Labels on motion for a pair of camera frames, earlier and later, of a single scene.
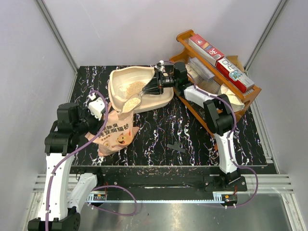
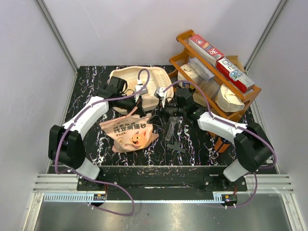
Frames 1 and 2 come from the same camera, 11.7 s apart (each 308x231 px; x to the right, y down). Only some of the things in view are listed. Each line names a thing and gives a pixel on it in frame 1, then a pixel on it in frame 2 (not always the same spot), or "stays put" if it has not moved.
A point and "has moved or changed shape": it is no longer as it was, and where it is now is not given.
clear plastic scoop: [132, 102] has moved or changed shape
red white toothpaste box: [210, 52] stays put
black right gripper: [152, 87] -> [155, 120]
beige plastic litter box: [124, 82] stays put
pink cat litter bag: [117, 133] -> [130, 133]
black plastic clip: [176, 147] stays put
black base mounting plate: [168, 180] stays put
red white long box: [238, 79] stays put
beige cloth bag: [237, 102] stays put
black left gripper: [98, 123] -> [140, 110]
